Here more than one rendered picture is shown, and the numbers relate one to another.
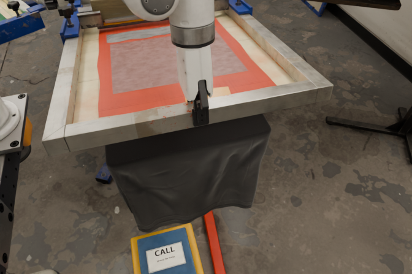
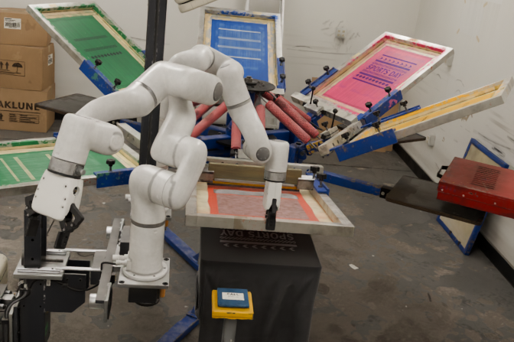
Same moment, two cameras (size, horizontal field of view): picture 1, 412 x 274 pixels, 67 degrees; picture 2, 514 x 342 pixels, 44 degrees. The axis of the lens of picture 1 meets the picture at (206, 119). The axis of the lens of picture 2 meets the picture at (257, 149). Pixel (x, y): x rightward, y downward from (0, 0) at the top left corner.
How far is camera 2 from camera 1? 1.65 m
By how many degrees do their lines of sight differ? 29
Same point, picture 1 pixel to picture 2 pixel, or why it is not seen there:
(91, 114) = not seen: hidden behind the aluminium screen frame
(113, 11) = (222, 174)
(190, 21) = (274, 168)
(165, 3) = (265, 157)
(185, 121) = (261, 225)
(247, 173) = (300, 311)
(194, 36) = (274, 176)
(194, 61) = (272, 187)
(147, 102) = not seen: hidden behind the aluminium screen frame
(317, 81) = (346, 224)
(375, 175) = not seen: outside the picture
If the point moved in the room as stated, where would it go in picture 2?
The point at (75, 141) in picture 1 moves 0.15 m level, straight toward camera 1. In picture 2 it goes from (201, 220) to (215, 240)
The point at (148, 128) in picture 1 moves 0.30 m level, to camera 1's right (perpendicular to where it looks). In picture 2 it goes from (240, 223) to (327, 239)
